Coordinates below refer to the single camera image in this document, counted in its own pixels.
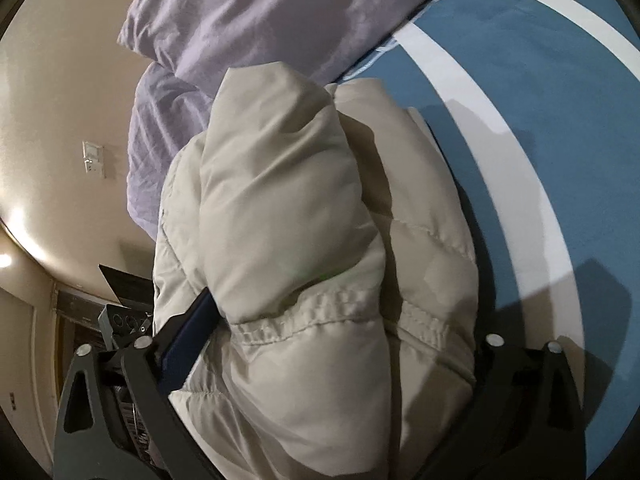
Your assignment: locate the crumpled lilac pillow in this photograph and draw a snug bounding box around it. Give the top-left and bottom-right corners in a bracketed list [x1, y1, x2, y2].
[125, 62, 221, 246]

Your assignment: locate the beige puffer jacket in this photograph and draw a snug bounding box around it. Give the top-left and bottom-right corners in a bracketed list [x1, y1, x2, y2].
[150, 60, 483, 480]

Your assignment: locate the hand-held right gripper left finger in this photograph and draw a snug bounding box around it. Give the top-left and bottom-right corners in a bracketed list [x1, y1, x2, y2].
[52, 287, 223, 480]

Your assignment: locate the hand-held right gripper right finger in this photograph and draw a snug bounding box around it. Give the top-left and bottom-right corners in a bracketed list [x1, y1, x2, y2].
[390, 332, 587, 480]

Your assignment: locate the blue white striped bed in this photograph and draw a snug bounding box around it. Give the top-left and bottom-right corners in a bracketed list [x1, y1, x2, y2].
[335, 0, 640, 480]

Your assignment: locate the large lilac pillow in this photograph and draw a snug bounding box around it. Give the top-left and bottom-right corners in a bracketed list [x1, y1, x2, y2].
[117, 0, 481, 86]

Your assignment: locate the white wall switch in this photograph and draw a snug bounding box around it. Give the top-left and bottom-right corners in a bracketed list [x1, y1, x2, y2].
[81, 140, 107, 178]

